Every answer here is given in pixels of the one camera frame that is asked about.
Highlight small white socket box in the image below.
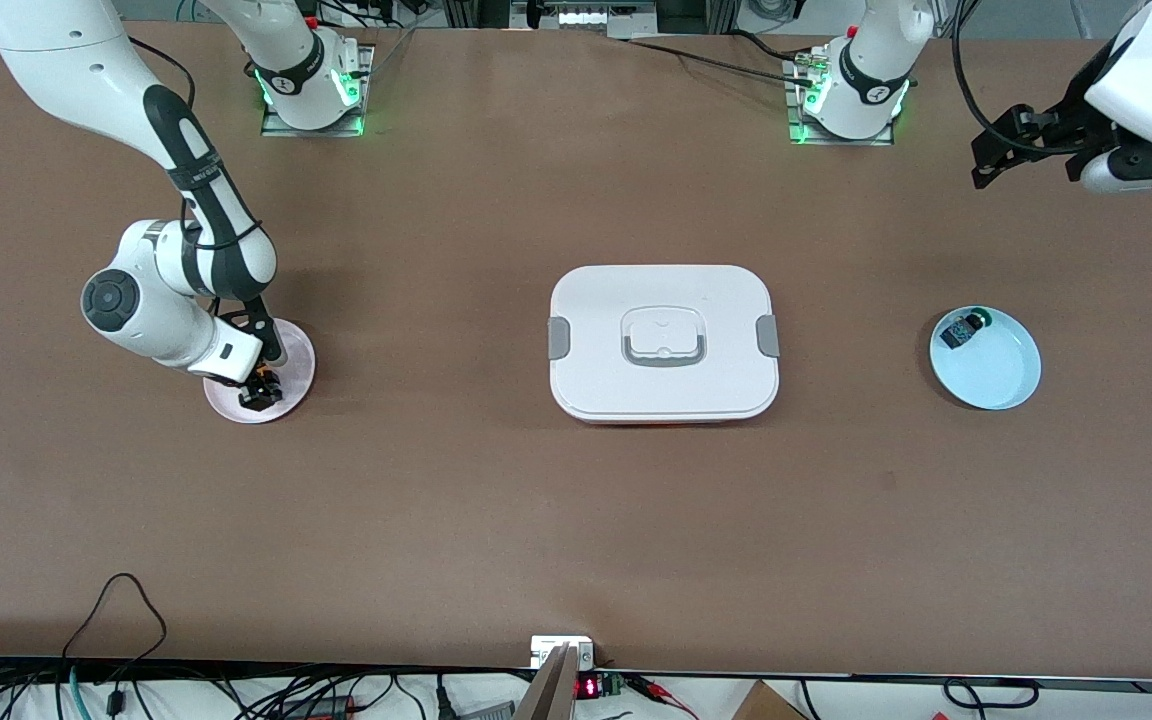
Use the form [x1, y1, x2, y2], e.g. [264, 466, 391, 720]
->
[530, 636, 597, 669]

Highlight white lidded box grey latches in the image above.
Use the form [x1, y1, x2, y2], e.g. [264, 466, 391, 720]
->
[548, 264, 780, 426]

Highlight pink round plate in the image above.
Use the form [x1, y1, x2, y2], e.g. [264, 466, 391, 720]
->
[203, 318, 317, 425]

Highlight light blue round plate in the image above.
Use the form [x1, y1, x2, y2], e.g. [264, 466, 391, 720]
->
[929, 306, 1042, 411]

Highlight black power adapter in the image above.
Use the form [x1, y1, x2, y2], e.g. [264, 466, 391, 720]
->
[276, 694, 362, 717]

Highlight aluminium profile bar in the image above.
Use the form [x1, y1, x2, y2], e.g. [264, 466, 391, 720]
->
[514, 643, 579, 720]

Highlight grey device with light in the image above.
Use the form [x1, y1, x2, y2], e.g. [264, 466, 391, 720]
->
[511, 0, 662, 39]

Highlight red clip leads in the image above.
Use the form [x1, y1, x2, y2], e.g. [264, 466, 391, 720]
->
[631, 675, 702, 719]

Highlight white side table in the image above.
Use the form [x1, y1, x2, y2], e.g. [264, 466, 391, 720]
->
[0, 668, 1152, 720]

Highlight brown cardboard piece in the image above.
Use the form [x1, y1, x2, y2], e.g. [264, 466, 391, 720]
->
[731, 680, 809, 720]

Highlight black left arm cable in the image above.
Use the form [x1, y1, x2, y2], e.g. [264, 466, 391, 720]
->
[951, 0, 1109, 158]

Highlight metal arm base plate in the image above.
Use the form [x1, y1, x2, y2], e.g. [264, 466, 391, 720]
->
[260, 44, 375, 138]
[786, 52, 897, 147]

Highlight thin black looped cable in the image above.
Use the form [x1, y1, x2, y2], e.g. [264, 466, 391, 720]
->
[61, 572, 169, 663]

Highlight black cable to arm base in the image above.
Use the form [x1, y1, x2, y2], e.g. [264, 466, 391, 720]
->
[626, 28, 822, 89]

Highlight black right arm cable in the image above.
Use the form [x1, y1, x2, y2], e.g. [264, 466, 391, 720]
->
[126, 35, 272, 341]

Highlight black coiled cable loop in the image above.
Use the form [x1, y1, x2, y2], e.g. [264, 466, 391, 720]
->
[941, 678, 1042, 711]

